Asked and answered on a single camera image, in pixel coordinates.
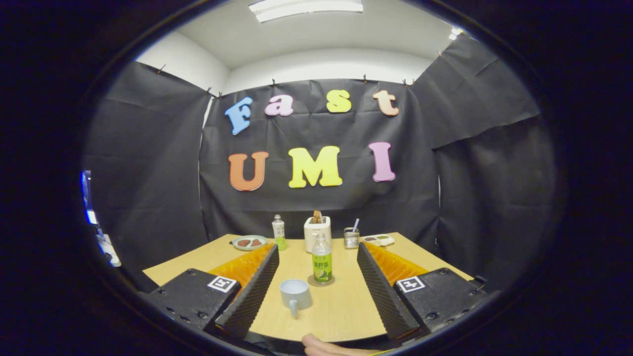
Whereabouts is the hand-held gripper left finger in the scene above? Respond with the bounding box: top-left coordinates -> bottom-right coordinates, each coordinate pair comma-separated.
141,242 -> 280,342

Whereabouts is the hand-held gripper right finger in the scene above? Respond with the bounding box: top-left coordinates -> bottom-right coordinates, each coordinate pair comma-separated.
356,241 -> 495,342

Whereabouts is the pale blue cup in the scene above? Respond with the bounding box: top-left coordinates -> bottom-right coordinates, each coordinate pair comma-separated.
279,279 -> 313,318

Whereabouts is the green label juice bottle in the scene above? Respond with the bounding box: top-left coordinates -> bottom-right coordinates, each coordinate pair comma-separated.
312,232 -> 333,284

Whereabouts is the small white capped green bottle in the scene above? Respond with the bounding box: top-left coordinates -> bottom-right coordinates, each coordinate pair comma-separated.
272,214 -> 287,251

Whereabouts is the wooden table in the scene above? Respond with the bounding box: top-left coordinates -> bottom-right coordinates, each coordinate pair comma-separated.
142,231 -> 474,344

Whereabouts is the pale green plate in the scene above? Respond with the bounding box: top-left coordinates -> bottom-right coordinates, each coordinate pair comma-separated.
231,235 -> 268,251

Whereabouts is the white food tray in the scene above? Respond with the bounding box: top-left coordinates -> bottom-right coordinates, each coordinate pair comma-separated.
361,234 -> 396,247

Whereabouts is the cream toaster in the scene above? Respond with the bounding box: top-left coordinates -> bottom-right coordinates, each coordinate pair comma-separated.
304,216 -> 332,254

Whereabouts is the long ceiling light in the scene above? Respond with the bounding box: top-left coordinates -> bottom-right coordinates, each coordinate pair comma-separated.
248,0 -> 364,23

